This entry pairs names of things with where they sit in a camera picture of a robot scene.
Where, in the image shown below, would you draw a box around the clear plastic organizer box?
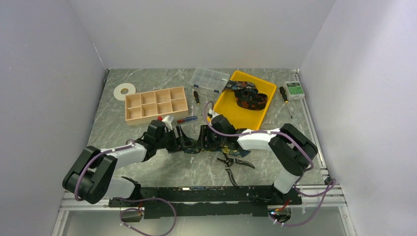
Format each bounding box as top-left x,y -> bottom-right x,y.
189,67 -> 231,93

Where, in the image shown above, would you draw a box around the white green electronic box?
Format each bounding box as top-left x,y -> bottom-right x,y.
284,81 -> 305,101

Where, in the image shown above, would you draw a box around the black yellow screwdriver right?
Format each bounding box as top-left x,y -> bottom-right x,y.
279,87 -> 293,118

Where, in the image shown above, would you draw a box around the black pliers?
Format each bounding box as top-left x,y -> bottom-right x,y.
217,153 -> 256,188

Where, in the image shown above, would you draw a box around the white tape ring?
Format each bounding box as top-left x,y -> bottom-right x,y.
113,83 -> 137,101

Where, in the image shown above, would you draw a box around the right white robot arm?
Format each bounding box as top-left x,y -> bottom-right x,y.
197,115 -> 318,204

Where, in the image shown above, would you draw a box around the blue yellow floral tie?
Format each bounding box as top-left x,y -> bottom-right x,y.
182,145 -> 251,157

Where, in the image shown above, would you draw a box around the red blue screwdriver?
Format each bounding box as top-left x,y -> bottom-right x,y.
176,116 -> 198,123

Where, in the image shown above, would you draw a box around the wooden compartment box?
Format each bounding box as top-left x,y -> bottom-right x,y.
125,87 -> 189,125

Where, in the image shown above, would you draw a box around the dark orange floral tie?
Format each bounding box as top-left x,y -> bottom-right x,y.
222,80 -> 268,111

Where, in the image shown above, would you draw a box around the yellow plastic tray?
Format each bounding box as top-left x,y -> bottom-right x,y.
213,71 -> 277,130

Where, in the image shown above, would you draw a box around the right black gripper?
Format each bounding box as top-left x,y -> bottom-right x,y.
195,125 -> 227,148

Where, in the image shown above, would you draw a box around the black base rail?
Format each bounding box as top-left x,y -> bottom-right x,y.
109,185 -> 302,219

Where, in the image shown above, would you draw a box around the black yellow screwdriver left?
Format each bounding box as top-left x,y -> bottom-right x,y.
193,90 -> 203,115

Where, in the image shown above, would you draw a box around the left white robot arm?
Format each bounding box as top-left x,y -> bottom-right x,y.
62,120 -> 195,207

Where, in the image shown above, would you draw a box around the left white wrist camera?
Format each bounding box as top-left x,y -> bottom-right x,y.
157,115 -> 174,131

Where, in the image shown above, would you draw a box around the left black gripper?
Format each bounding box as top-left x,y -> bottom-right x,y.
155,125 -> 194,153

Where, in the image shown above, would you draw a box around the black yellow screwdriver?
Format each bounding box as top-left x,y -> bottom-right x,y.
279,87 -> 293,118
193,90 -> 203,115

